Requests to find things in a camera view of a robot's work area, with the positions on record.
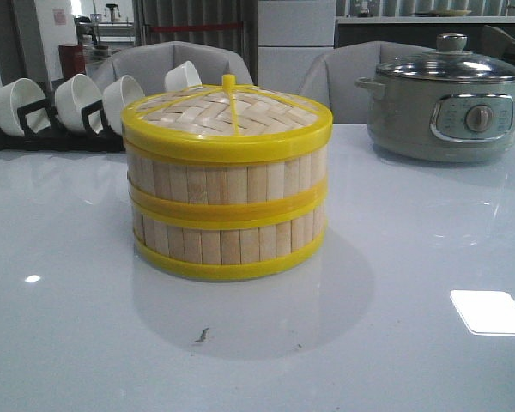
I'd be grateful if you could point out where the black bowl rack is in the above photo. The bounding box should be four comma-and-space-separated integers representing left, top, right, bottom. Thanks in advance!
0, 97, 124, 153

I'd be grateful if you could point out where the white bowl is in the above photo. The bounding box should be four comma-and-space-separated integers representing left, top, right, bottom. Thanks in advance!
55, 74, 102, 134
102, 75, 145, 136
164, 61, 202, 92
0, 78, 45, 136

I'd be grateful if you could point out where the red cylinder container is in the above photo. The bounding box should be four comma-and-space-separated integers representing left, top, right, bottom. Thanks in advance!
58, 44, 86, 81

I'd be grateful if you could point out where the white bowl far left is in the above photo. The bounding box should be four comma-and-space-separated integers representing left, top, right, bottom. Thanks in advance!
0, 78, 45, 136

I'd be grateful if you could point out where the woven bamboo steamer lid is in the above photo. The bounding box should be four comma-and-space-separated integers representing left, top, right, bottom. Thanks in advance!
121, 75, 333, 166

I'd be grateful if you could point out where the grey chair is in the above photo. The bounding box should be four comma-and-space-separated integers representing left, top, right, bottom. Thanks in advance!
90, 41, 253, 95
298, 41, 428, 124

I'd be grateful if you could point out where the white cabinet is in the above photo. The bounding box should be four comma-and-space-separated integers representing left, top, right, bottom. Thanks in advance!
257, 1, 336, 94

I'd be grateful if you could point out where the bamboo steamer basket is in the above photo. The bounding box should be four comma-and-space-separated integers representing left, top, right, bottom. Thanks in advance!
130, 180, 327, 282
127, 145, 327, 221

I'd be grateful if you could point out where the glass pot lid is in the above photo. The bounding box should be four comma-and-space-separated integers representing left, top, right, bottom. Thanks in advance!
376, 33, 515, 83

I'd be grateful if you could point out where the white bowl right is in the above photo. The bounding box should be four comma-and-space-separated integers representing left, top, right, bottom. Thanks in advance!
164, 61, 202, 92

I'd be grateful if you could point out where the green electric cooking pot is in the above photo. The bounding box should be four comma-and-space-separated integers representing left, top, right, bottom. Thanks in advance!
355, 75, 515, 163

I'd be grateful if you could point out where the left grey chair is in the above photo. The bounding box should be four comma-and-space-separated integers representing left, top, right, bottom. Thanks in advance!
90, 41, 253, 95

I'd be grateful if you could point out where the right grey chair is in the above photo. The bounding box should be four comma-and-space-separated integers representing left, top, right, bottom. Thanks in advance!
298, 41, 428, 124

